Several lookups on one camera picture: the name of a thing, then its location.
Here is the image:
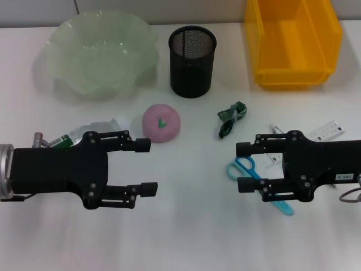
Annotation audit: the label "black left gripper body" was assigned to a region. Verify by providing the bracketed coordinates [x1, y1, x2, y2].
[12, 131, 110, 210]

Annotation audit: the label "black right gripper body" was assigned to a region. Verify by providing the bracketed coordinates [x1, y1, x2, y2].
[283, 130, 361, 203]

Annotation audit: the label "blue and teal scissors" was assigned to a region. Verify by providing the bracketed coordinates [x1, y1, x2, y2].
[226, 156, 294, 217]

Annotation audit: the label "green plastic wrapper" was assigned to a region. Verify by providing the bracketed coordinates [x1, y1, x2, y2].
[217, 100, 249, 140]

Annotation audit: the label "clear green-label water bottle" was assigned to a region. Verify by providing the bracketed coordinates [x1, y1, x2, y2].
[49, 117, 128, 149]

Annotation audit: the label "clear plastic ruler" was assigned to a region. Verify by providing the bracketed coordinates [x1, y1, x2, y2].
[263, 120, 346, 165]

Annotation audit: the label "silver mechanical pen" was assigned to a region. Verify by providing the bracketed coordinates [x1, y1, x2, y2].
[269, 123, 338, 189]

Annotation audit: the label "black mesh pen cup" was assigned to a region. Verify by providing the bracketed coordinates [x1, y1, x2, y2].
[168, 25, 217, 99]

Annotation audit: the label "pale green glass fruit bowl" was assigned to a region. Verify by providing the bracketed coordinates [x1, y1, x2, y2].
[33, 10, 159, 103]

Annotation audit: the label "yellow plastic storage bin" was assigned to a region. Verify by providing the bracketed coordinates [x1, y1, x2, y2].
[244, 0, 344, 91]

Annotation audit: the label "left wrist cable with connector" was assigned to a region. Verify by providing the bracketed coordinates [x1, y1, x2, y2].
[0, 132, 51, 202]

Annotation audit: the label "wrist cable with connector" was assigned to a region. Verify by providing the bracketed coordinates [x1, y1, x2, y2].
[338, 174, 361, 203]
[0, 132, 51, 202]

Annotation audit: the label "right wrist cable with connector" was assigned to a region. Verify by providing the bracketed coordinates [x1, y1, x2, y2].
[338, 174, 361, 203]

